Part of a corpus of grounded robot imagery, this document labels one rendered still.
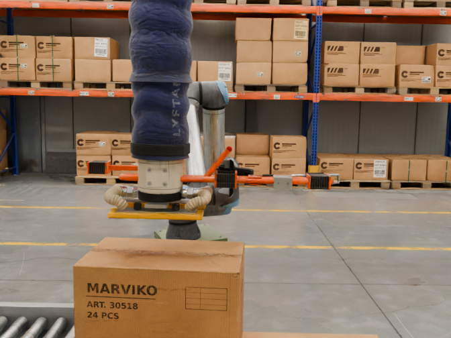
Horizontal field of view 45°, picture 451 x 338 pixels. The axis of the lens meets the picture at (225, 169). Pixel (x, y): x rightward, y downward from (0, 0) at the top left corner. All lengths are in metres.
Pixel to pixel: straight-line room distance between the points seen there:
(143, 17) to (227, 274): 0.95
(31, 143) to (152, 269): 9.19
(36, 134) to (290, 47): 5.07
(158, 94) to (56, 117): 9.02
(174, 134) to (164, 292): 0.57
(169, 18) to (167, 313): 1.04
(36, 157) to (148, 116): 9.13
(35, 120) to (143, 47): 9.08
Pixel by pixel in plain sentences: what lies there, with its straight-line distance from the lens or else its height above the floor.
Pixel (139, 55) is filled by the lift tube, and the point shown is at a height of 1.69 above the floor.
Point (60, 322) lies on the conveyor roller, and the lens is 2.61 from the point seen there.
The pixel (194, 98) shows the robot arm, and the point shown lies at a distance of 2.64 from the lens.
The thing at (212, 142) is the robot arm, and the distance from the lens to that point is 2.75.
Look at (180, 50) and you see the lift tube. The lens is 1.98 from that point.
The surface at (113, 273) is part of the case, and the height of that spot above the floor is 0.92.
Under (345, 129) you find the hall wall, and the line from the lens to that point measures 10.79.
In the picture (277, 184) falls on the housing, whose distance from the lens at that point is 2.05.
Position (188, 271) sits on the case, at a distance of 1.96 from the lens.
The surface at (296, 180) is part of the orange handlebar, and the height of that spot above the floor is 1.25.
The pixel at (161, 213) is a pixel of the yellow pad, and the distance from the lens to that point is 1.98.
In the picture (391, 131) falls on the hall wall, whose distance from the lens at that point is 11.02.
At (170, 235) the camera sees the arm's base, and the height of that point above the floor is 0.81.
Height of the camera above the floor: 1.56
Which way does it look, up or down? 8 degrees down
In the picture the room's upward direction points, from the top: 1 degrees clockwise
